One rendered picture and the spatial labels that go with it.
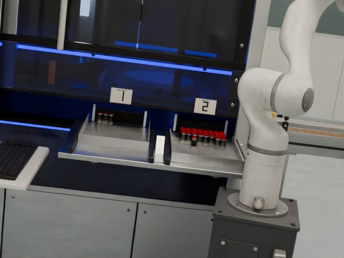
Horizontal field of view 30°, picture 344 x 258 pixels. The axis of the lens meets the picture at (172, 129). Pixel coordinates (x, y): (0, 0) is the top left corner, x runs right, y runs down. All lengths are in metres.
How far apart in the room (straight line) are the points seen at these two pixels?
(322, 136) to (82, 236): 1.11
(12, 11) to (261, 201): 1.24
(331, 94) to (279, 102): 5.66
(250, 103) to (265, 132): 0.10
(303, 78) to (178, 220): 1.08
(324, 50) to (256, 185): 5.54
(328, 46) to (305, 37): 5.50
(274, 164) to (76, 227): 1.10
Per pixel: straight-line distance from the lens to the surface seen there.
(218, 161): 2.28
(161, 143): 2.35
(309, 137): 2.80
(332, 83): 7.50
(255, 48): 2.57
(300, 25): 1.92
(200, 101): 2.58
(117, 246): 2.78
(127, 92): 2.57
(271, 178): 1.95
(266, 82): 1.90
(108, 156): 2.24
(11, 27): 2.60
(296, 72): 1.87
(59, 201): 2.73
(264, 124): 1.93
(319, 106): 7.52
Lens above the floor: 1.54
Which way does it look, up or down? 14 degrees down
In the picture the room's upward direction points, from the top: 8 degrees clockwise
